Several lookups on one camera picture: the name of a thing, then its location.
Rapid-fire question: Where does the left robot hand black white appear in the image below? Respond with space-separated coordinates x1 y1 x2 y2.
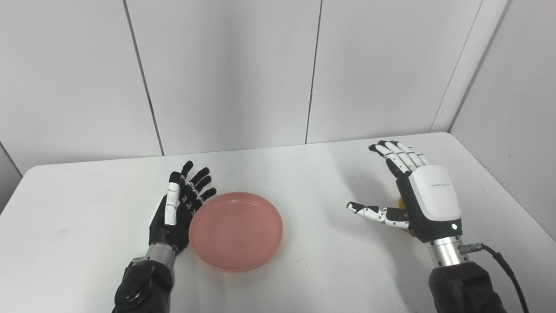
149 160 217 255

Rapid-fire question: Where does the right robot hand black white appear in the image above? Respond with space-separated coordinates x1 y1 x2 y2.
346 140 463 244

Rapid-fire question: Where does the toy hamburger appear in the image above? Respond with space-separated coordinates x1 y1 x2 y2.
397 197 409 234

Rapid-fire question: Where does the pink round plate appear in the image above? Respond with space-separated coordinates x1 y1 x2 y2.
189 192 285 273

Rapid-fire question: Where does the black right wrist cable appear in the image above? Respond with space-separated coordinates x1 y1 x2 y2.
458 243 530 313

